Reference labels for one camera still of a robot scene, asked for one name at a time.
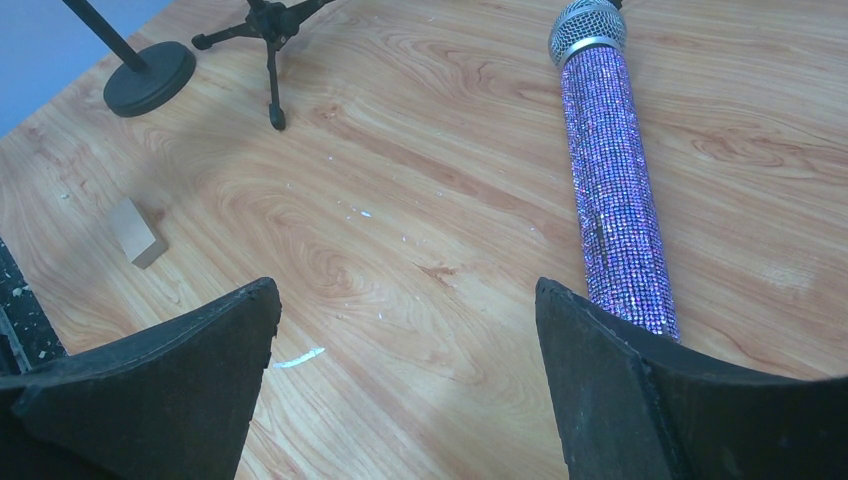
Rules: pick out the purple glitter microphone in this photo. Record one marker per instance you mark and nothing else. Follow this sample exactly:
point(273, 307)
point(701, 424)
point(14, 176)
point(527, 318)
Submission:
point(625, 265)

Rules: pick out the black round-base mic stand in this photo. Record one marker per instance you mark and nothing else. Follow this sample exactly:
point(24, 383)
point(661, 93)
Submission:
point(146, 79)

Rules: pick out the small wooden block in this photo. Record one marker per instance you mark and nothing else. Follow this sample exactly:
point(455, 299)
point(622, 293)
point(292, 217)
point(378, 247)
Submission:
point(140, 242)

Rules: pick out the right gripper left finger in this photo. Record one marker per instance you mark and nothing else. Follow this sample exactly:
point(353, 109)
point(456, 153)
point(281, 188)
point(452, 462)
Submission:
point(173, 401)

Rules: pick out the black tripod clip mic stand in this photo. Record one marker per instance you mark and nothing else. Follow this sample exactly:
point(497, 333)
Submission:
point(274, 23)

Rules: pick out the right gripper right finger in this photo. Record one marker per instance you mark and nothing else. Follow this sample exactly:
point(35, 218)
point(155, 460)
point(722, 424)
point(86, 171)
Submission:
point(630, 404)

